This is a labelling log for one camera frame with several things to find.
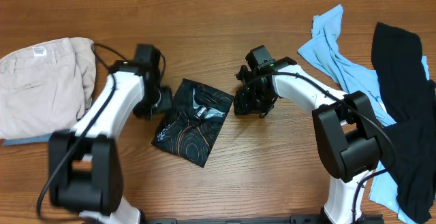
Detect black printed cycling jersey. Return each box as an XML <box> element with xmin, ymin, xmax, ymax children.
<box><xmin>152</xmin><ymin>79</ymin><xmax>234</xmax><ymax>167</ymax></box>

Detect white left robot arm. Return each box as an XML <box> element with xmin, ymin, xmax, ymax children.
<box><xmin>37</xmin><ymin>61</ymin><xmax>170</xmax><ymax>224</ymax></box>

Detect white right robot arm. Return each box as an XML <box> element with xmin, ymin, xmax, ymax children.
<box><xmin>234</xmin><ymin>57</ymin><xmax>384</xmax><ymax>223</ymax></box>

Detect light blue shirt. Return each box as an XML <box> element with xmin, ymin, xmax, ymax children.
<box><xmin>298</xmin><ymin>5</ymin><xmax>413</xmax><ymax>223</ymax></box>

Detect beige folded trousers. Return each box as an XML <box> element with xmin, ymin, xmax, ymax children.
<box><xmin>1</xmin><ymin>37</ymin><xmax>96</xmax><ymax>140</ymax></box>

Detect blue denim jeans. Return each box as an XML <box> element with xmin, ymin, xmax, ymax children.
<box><xmin>3</xmin><ymin>133</ymin><xmax>52</xmax><ymax>146</ymax></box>

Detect plain black garment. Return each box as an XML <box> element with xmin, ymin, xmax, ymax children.
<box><xmin>371</xmin><ymin>22</ymin><xmax>435</xmax><ymax>223</ymax></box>

